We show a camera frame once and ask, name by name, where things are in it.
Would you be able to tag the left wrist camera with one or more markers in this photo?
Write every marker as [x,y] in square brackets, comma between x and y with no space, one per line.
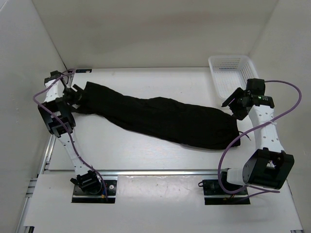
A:
[53,76]

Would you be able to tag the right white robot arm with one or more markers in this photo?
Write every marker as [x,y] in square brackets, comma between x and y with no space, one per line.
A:
[270,165]

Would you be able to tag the white plastic basket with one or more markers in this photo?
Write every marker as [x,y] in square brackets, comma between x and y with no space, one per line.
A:
[230,72]

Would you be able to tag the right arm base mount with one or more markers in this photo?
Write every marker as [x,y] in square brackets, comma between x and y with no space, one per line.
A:
[214,195]

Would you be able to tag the aluminium rail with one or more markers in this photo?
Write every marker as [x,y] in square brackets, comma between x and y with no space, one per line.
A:
[158,172]

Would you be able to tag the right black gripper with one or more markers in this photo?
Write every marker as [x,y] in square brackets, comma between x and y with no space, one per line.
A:
[240,114]

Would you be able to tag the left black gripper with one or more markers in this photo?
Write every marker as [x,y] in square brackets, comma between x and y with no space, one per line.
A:
[77,97]

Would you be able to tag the black trousers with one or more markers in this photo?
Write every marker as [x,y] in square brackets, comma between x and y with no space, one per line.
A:
[193,125]

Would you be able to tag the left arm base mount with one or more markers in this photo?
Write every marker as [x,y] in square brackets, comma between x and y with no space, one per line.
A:
[94,189]

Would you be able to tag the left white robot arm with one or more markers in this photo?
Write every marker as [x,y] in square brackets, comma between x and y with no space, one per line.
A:
[60,122]

